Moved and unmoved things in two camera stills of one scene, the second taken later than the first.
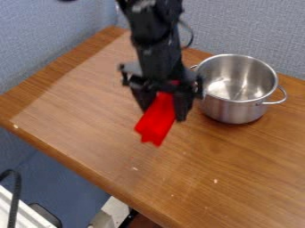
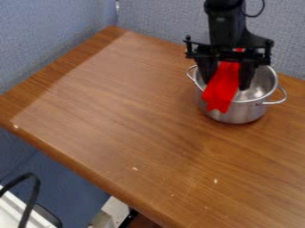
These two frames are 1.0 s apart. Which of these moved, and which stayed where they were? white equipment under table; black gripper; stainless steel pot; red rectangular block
Moved: black gripper; red rectangular block
Stayed: white equipment under table; stainless steel pot
